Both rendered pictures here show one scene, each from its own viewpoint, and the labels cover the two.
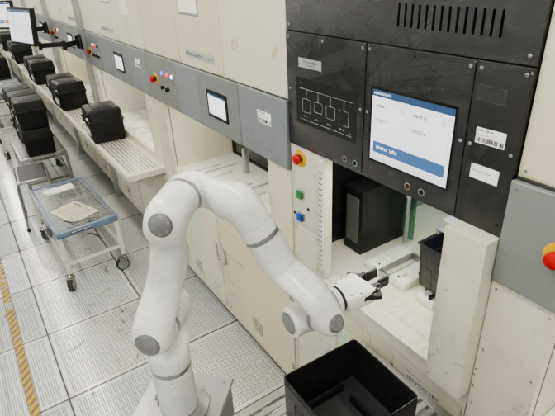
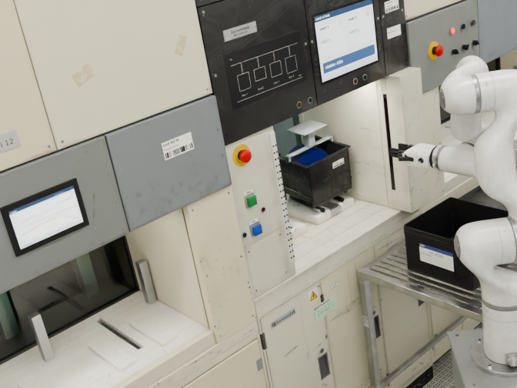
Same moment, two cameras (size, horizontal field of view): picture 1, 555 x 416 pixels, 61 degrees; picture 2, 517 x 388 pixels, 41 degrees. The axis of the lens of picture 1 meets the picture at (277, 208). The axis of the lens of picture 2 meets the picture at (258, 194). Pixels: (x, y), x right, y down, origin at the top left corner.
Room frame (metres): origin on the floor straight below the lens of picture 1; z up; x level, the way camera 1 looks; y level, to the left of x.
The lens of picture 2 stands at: (1.79, 1.87, 2.03)
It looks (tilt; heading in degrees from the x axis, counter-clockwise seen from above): 23 degrees down; 265
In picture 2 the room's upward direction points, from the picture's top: 10 degrees counter-clockwise
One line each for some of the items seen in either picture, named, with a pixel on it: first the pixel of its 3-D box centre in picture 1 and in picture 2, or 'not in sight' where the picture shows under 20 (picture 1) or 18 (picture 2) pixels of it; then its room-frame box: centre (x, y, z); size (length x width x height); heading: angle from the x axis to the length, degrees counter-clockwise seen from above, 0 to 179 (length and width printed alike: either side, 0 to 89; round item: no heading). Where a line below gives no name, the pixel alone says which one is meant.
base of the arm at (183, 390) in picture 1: (175, 385); (505, 327); (1.04, 0.35, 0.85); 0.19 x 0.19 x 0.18
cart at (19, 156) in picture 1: (41, 162); not in sight; (4.63, 2.44, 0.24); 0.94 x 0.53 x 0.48; 32
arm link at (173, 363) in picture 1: (168, 327); (491, 262); (1.07, 0.34, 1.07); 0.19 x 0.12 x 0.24; 170
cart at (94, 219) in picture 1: (79, 226); not in sight; (3.20, 1.55, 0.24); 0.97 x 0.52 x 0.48; 35
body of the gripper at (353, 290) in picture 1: (349, 292); (425, 155); (1.04, -0.19, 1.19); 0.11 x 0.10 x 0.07; 123
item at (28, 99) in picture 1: (29, 111); not in sight; (4.36, 2.27, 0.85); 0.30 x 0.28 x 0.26; 32
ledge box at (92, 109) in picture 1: (102, 120); not in sight; (3.66, 1.35, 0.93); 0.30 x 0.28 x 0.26; 30
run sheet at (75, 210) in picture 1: (73, 210); not in sight; (3.03, 1.48, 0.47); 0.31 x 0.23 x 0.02; 54
